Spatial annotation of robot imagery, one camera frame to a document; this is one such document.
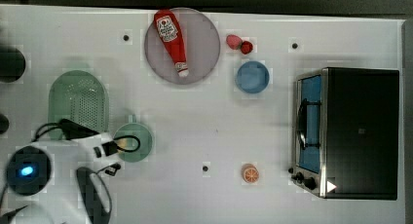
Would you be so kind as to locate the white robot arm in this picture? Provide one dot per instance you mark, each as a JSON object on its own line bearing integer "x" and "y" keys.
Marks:
{"x": 55, "y": 178}

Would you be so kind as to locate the green mug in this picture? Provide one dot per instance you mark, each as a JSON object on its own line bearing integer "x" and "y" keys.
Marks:
{"x": 144, "y": 142}

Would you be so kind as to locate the blue bowl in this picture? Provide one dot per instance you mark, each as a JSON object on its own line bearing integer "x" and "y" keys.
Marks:
{"x": 252, "y": 77}

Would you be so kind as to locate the grey round plate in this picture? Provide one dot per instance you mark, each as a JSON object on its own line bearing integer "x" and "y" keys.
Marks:
{"x": 202, "y": 47}

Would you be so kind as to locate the pink plush strawberry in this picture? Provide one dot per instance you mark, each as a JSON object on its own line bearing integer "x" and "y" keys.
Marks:
{"x": 234, "y": 41}

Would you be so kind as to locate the red plush strawberry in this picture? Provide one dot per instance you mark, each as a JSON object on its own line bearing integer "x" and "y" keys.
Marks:
{"x": 246, "y": 47}

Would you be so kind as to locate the plush orange half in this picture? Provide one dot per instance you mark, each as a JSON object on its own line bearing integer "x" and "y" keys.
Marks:
{"x": 250, "y": 173}

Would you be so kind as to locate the plush ketchup bottle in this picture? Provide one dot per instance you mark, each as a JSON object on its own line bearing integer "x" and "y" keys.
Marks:
{"x": 170, "y": 33}

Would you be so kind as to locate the green colander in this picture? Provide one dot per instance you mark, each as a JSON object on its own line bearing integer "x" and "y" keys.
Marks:
{"x": 79, "y": 97}

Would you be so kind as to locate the toaster oven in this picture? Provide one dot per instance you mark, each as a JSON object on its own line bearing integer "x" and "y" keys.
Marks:
{"x": 346, "y": 133}

